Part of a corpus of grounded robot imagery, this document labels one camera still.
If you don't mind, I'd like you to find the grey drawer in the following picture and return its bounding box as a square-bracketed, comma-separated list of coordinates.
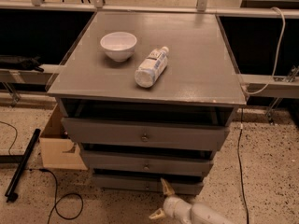
[93, 175, 204, 195]
[81, 150, 213, 176]
[62, 118, 229, 150]

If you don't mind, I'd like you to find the black metal bar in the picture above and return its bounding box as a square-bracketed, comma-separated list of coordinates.
[5, 129, 41, 203]

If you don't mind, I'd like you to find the white ceramic bowl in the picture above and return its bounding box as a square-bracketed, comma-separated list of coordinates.
[100, 32, 137, 62]

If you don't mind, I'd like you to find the metal rail frame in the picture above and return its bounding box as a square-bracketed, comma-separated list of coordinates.
[0, 0, 299, 126]

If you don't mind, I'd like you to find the black floor cable right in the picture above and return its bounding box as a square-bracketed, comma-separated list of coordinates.
[236, 107, 250, 224]

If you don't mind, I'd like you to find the grey middle drawer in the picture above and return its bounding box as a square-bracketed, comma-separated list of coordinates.
[81, 150, 213, 176]

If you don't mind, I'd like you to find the white plastic bottle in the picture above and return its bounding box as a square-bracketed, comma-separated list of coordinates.
[135, 47, 169, 88]

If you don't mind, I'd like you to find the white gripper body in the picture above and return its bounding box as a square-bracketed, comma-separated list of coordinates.
[163, 195, 192, 224]

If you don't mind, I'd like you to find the black floor cable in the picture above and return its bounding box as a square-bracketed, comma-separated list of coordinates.
[0, 120, 85, 224]
[236, 107, 250, 224]

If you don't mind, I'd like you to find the grey wooden drawer cabinet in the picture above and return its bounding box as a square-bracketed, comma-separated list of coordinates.
[49, 11, 246, 184]

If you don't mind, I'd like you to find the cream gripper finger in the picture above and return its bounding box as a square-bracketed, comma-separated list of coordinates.
[161, 178, 175, 197]
[149, 208, 166, 220]

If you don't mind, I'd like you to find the grey top drawer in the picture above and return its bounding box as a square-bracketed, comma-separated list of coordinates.
[62, 118, 229, 150]

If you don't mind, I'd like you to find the black floor cable left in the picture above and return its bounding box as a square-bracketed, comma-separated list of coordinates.
[0, 120, 85, 224]

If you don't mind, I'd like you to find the black cloth on rail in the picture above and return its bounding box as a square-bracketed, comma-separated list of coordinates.
[0, 55, 44, 72]

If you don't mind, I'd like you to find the brown cardboard box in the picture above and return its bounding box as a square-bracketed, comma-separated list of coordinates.
[39, 105, 87, 170]

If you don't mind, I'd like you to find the white hanging cable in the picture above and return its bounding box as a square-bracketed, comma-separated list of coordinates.
[241, 7, 287, 97]

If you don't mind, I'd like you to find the grey bottom drawer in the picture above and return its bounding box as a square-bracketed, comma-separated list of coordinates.
[93, 175, 204, 195]

